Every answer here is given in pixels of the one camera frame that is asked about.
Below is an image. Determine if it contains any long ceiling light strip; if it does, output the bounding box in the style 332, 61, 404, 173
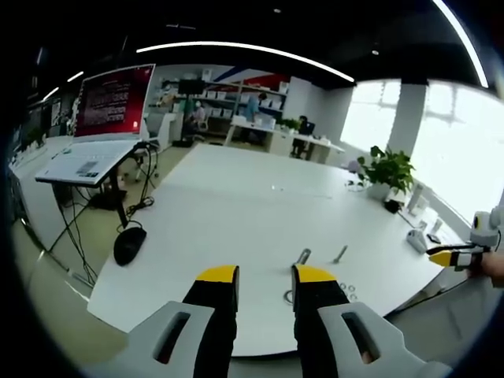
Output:
431, 0, 490, 89
135, 40, 356, 83

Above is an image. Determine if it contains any black computer mouse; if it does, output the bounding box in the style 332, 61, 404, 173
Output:
113, 227, 148, 267

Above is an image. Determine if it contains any green potted plant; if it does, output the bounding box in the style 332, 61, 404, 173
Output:
357, 145, 417, 200

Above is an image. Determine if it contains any black monitor on stand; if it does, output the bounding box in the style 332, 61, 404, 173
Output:
172, 78, 208, 147

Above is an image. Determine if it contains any person's right hand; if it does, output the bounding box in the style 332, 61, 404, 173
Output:
467, 251, 504, 288

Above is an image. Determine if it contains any black stand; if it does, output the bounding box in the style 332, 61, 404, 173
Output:
102, 149, 139, 229

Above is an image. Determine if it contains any white background desk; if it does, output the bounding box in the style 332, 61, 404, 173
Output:
226, 116, 347, 165

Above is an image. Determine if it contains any white tabletop device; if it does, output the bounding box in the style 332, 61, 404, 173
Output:
406, 229, 428, 254

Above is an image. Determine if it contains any white standing desk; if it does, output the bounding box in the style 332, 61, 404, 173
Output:
46, 143, 161, 284

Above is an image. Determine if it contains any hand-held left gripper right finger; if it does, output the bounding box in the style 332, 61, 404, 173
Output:
291, 263, 419, 378

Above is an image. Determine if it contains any white storage shelf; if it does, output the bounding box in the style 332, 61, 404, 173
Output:
157, 69, 291, 137

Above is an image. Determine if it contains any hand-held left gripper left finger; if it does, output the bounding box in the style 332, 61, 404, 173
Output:
128, 265, 240, 378

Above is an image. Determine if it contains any white bottle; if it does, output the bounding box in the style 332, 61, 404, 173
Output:
407, 183, 430, 216

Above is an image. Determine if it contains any red display screen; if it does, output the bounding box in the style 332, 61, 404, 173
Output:
72, 63, 157, 139

